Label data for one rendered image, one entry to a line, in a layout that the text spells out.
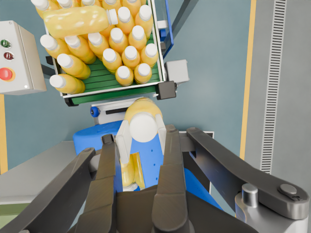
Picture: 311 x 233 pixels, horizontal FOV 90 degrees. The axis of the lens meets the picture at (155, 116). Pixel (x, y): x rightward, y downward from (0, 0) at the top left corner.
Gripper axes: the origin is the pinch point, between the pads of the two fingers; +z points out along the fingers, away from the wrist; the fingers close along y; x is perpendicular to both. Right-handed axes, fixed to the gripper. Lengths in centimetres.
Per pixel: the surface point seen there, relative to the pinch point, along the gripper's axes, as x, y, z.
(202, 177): -101, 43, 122
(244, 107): -44, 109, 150
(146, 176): -18.6, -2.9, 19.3
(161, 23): 29, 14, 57
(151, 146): -11.6, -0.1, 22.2
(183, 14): 31, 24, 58
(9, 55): 20, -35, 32
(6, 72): 15, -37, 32
